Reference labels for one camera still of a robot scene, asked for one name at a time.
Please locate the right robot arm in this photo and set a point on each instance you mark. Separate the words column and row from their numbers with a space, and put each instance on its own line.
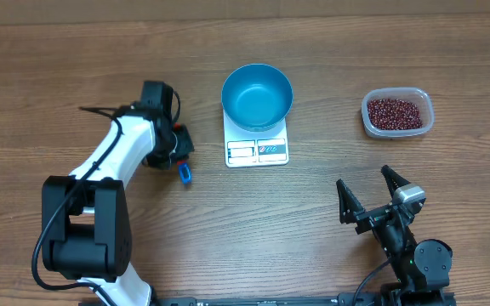
column 421, row 268

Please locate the blue metal bowl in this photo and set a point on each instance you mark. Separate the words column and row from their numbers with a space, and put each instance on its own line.
column 256, row 97

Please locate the white digital kitchen scale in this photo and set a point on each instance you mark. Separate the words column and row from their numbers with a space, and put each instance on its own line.
column 245, row 148

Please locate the red measuring scoop blue handle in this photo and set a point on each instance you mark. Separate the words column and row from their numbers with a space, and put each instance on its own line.
column 182, row 152

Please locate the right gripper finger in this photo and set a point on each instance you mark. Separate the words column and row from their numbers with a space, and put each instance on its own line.
column 349, row 206
column 393, row 179

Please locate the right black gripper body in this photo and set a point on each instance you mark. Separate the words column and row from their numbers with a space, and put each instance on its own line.
column 373, row 215

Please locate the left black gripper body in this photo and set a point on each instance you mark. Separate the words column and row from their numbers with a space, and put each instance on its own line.
column 185, row 144

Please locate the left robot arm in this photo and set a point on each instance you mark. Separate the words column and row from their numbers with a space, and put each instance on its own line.
column 86, row 239

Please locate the red adzuki beans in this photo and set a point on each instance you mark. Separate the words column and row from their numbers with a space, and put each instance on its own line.
column 394, row 114

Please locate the clear plastic bean container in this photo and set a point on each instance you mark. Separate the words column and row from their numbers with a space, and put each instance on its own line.
column 414, row 95

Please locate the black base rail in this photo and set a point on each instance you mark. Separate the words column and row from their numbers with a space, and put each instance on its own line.
column 343, row 299

